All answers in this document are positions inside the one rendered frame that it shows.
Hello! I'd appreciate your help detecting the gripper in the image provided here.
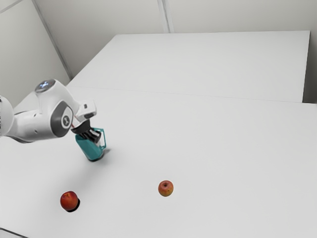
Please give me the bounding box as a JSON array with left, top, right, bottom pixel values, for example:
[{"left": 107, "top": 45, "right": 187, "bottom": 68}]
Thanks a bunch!
[{"left": 70, "top": 119, "right": 101, "bottom": 143}]

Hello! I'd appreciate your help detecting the teal faceted mug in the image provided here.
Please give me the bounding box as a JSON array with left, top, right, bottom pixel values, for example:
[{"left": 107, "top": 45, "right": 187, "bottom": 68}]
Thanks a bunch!
[{"left": 75, "top": 127, "right": 107, "bottom": 162}]

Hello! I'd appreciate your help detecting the red apple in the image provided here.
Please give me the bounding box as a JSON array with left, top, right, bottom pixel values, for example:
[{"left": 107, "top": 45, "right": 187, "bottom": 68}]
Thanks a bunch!
[{"left": 59, "top": 190, "right": 79, "bottom": 211}]

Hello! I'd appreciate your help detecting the orange yellow apple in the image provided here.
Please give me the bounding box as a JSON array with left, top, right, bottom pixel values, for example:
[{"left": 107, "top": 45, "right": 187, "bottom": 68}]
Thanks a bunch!
[{"left": 158, "top": 180, "right": 174, "bottom": 197}]

